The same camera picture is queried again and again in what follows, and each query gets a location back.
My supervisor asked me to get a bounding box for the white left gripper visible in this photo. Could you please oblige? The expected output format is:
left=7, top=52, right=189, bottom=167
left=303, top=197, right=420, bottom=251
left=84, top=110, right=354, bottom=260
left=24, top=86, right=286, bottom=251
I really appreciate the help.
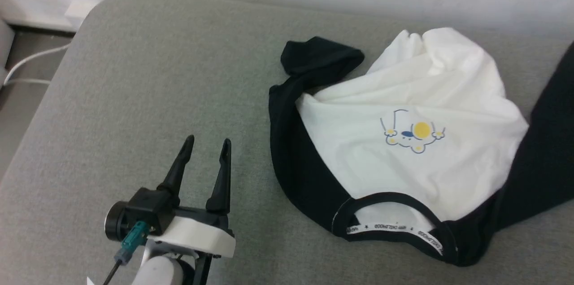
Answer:
left=104, top=135, right=236, bottom=259

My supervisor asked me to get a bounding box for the black and white shirt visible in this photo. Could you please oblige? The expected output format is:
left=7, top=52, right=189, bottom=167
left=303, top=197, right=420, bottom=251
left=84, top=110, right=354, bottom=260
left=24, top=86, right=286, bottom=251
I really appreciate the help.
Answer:
left=268, top=27, right=574, bottom=268

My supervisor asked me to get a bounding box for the white floor cable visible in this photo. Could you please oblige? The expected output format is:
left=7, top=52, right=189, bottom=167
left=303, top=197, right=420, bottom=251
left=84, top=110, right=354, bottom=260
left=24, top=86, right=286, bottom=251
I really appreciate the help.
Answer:
left=2, top=43, right=72, bottom=88

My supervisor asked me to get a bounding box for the left arm green-plug cable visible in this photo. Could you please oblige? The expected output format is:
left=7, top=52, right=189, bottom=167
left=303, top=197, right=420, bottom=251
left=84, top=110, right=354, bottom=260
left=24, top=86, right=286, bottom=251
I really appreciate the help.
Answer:
left=102, top=221, right=149, bottom=285

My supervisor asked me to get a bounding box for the grey textured fabric mat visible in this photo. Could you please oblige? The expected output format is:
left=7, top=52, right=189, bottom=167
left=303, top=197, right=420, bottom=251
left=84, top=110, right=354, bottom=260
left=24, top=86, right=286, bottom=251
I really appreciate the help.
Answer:
left=0, top=0, right=574, bottom=285

